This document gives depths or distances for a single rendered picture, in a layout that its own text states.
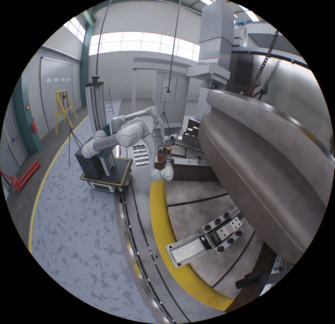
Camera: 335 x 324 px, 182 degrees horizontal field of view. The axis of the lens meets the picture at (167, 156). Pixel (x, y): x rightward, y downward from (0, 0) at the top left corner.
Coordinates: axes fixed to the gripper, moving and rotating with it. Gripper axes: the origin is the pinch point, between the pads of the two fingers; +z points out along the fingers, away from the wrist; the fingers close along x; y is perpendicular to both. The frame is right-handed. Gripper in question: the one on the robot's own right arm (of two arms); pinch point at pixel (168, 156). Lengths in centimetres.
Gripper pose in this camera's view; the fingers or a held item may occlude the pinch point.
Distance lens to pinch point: 135.8
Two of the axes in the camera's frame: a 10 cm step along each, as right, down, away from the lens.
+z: 0.0, -6.2, 7.9
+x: -9.9, -0.8, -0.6
